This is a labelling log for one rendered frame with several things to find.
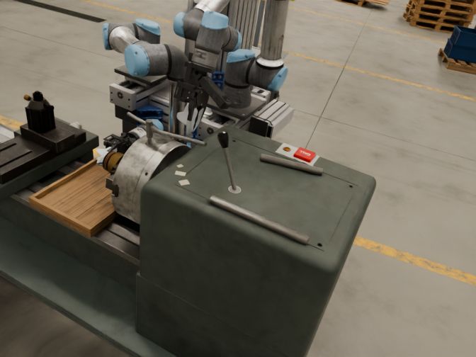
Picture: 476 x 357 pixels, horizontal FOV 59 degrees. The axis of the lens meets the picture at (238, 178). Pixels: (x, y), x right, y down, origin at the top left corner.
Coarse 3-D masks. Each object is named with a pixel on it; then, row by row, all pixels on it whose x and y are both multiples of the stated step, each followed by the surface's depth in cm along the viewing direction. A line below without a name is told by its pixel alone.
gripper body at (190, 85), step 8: (192, 64) 123; (192, 72) 125; (200, 72) 124; (208, 72) 123; (184, 80) 127; (192, 80) 125; (176, 88) 125; (184, 88) 124; (192, 88) 123; (200, 88) 123; (176, 96) 126; (184, 96) 125; (192, 96) 124; (200, 96) 124; (208, 96) 129; (200, 104) 126
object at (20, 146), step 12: (84, 132) 187; (0, 144) 170; (12, 144) 171; (24, 144) 172; (36, 144) 173; (0, 156) 164; (12, 156) 165; (24, 156) 166; (36, 156) 167; (48, 156) 172; (0, 168) 158; (12, 168) 159; (24, 168) 163; (0, 180) 156
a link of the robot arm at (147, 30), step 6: (138, 18) 194; (132, 24) 189; (138, 24) 189; (144, 24) 188; (150, 24) 190; (156, 24) 193; (138, 30) 189; (144, 30) 189; (150, 30) 190; (156, 30) 192; (138, 36) 189; (144, 36) 190; (150, 36) 191; (156, 36) 193; (150, 42) 193; (156, 42) 195
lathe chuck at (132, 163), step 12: (132, 144) 136; (144, 144) 136; (156, 144) 136; (132, 156) 133; (144, 156) 133; (120, 168) 133; (132, 168) 132; (120, 180) 133; (132, 180) 131; (120, 192) 134; (132, 192) 132; (120, 204) 136; (132, 204) 133; (132, 216) 137
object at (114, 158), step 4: (108, 152) 150; (112, 152) 150; (116, 152) 152; (108, 156) 149; (112, 156) 148; (116, 156) 148; (120, 156) 148; (104, 160) 149; (108, 160) 149; (112, 160) 148; (116, 160) 147; (104, 164) 149; (108, 164) 148; (112, 164) 147; (116, 164) 147; (104, 168) 150; (108, 168) 148
